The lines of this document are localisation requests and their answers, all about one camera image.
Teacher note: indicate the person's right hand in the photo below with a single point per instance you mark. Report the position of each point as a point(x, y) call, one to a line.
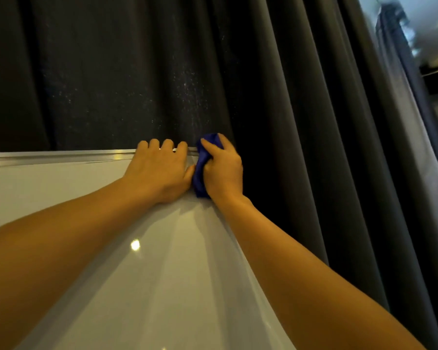
point(224, 174)

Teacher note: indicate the person's left hand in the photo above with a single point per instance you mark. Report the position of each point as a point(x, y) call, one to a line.
point(157, 174)

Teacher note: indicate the person's left little finger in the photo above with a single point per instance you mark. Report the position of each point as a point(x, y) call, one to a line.
point(142, 147)

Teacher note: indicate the person's right fingers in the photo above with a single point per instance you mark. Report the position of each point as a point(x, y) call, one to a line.
point(226, 145)

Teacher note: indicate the person's left middle finger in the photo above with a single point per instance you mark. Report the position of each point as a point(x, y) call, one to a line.
point(167, 147)

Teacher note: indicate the person's left thumb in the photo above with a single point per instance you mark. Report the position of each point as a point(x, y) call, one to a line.
point(189, 175)

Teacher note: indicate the blue cleaning cloth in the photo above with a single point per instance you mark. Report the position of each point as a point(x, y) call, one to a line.
point(200, 171)

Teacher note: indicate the white whiteboard with metal frame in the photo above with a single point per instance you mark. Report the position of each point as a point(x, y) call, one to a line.
point(160, 280)

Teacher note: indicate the person's right forearm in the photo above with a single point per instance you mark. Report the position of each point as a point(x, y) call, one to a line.
point(295, 280)

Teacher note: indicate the person's left forearm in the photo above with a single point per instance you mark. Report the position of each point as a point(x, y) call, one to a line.
point(58, 251)

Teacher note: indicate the dark grey curtain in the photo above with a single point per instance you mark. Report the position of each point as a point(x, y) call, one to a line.
point(295, 105)

